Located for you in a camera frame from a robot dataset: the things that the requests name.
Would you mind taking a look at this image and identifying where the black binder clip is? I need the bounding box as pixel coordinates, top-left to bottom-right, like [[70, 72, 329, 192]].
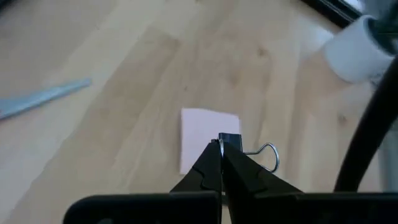
[[211, 132, 280, 174]]

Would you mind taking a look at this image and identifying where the pink sticky note pad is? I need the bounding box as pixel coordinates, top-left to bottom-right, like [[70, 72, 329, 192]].
[[179, 107, 241, 175]]

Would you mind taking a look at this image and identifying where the teal plant in white pot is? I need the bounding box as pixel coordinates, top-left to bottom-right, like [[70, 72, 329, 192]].
[[322, 0, 398, 84]]

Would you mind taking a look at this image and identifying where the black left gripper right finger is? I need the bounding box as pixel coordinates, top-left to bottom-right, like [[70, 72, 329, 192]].
[[222, 141, 303, 194]]

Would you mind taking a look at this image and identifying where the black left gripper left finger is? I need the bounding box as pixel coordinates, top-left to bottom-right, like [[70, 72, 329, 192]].
[[169, 139, 223, 194]]

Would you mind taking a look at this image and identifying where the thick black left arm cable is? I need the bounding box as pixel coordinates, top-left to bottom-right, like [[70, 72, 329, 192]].
[[333, 54, 398, 193]]

